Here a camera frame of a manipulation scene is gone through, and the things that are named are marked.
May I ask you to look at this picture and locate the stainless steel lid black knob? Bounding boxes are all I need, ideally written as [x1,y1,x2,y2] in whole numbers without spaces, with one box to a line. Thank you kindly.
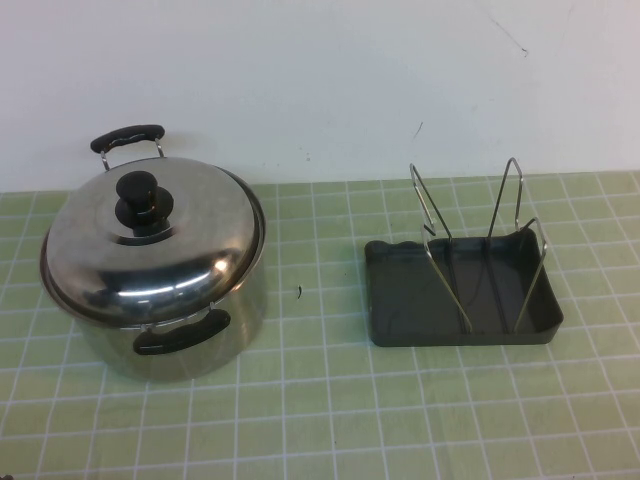
[40,155,265,309]

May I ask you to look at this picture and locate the green checkered table mat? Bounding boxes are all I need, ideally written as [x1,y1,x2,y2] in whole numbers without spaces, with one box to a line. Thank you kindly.
[0,172,640,480]

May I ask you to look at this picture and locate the wire lid rack grey tray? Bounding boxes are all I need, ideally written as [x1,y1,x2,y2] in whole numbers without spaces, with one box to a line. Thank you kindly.
[363,157,565,348]

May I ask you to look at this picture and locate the stainless steel pot black handles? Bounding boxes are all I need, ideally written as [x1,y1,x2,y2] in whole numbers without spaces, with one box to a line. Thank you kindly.
[39,123,269,384]

